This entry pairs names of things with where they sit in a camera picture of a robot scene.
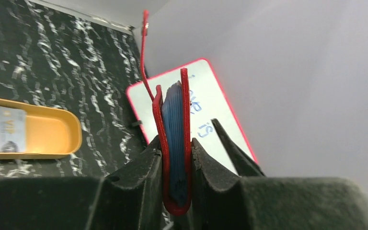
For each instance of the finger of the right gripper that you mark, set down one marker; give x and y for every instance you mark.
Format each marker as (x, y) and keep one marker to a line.
(242, 163)

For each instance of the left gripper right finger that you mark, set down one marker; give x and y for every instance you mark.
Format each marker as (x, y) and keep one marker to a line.
(225, 201)

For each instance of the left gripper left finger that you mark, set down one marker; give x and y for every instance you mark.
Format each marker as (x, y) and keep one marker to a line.
(128, 199)

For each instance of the red card holder wallet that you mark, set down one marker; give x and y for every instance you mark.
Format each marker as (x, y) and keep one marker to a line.
(172, 117)

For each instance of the white card in tray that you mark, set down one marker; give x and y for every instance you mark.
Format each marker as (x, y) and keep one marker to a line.
(12, 130)

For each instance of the pink framed whiteboard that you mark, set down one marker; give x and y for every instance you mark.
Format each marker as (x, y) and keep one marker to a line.
(208, 102)

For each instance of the orange oval tray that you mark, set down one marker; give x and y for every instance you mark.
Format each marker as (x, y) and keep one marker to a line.
(51, 133)

